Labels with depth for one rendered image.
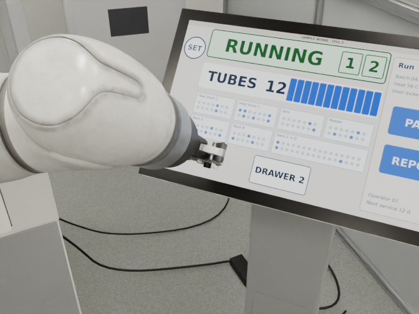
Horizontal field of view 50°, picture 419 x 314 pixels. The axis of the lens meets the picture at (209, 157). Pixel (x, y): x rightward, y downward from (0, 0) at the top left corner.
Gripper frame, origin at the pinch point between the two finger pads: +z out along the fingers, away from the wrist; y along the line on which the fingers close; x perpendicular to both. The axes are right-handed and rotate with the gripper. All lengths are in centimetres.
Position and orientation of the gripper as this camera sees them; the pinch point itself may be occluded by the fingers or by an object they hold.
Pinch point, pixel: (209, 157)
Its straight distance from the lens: 72.5
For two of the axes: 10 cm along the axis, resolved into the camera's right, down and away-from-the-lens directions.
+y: -9.2, -2.2, 3.2
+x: -2.5, 9.7, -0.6
